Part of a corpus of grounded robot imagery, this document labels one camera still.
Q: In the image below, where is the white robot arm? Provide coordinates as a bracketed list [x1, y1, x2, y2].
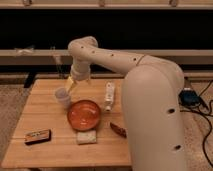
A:
[68, 36, 189, 171]

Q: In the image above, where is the clear plastic cup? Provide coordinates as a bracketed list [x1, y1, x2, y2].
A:
[55, 87, 71, 109]

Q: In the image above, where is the dark rectangular box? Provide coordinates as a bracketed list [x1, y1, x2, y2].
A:
[24, 130, 52, 145]

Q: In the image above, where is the beige sponge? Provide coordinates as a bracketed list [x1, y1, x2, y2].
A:
[77, 130, 97, 145]

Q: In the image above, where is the orange ceramic bowl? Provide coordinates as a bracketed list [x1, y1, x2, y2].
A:
[67, 100, 101, 131]

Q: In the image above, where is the wooden table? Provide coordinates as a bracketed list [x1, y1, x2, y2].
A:
[2, 79, 130, 168]

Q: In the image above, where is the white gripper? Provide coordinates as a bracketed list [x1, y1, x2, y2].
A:
[65, 61, 91, 93]

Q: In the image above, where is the black cable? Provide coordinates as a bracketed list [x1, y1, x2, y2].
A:
[179, 79, 213, 168]

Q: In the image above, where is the white tube bottle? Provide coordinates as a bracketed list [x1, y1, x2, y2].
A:
[105, 82, 115, 111]

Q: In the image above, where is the blue device on floor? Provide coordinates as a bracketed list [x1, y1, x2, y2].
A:
[179, 88, 199, 106]

